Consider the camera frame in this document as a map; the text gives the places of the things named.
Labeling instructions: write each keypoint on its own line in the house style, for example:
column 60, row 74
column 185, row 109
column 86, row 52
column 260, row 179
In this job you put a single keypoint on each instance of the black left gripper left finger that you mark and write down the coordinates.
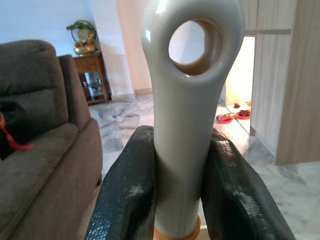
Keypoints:
column 127, row 190

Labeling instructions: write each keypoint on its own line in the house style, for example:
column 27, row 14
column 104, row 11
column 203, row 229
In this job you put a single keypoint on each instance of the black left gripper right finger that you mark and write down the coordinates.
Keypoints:
column 235, row 195

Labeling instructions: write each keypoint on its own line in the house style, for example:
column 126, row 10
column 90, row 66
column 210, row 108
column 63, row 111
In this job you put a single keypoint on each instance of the red tray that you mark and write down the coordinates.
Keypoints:
column 225, row 118
column 243, row 114

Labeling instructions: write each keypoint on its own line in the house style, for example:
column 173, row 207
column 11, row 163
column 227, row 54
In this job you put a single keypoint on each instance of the brown fabric sofa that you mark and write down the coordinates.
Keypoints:
column 50, row 170

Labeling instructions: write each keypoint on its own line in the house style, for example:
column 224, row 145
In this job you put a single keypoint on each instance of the light wood cabinet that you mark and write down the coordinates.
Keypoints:
column 295, row 100

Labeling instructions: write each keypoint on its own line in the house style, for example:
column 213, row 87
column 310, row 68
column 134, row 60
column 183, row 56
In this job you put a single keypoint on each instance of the red tassel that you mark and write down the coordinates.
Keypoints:
column 22, row 147

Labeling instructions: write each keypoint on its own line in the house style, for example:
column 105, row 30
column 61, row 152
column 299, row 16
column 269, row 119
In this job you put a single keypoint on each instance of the wooden side table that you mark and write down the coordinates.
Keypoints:
column 87, row 62

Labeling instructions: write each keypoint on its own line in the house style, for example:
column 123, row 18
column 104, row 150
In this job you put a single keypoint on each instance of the gold ornament with green plant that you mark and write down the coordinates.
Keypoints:
column 83, row 47

